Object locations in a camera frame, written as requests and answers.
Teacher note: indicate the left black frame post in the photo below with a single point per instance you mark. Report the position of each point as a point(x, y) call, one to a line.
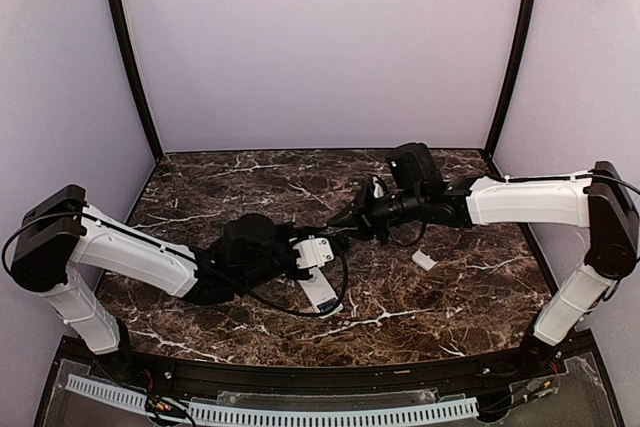
point(128, 58)

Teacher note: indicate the right black frame post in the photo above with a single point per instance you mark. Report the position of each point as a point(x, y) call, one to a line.
point(518, 44)

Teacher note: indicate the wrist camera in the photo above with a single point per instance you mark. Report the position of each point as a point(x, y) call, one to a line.
point(375, 187)
point(313, 252)

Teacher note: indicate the battery inside remote compartment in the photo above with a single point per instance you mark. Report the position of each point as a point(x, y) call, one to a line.
point(328, 306)

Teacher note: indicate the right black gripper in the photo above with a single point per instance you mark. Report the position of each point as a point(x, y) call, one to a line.
point(376, 214)

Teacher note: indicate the white battery cover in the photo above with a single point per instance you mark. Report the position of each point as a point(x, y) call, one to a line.
point(422, 260)

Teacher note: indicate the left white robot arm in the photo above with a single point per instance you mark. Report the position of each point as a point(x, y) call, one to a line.
point(65, 231)

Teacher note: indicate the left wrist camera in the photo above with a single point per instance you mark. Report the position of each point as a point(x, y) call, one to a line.
point(313, 252)

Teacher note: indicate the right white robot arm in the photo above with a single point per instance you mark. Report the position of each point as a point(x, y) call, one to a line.
point(595, 199)

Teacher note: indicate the white slotted cable duct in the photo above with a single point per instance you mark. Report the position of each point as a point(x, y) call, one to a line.
point(241, 409)

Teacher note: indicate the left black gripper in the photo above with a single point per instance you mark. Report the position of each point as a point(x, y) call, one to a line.
point(288, 254)

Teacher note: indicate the black frame post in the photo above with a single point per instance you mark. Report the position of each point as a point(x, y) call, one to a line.
point(518, 44)
point(128, 58)

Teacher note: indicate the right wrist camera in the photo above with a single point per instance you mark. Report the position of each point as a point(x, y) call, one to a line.
point(375, 187)

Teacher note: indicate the white remote control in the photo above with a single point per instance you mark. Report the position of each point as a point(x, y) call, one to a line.
point(318, 290)

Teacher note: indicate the black front rail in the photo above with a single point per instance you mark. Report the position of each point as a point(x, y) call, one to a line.
point(463, 375)

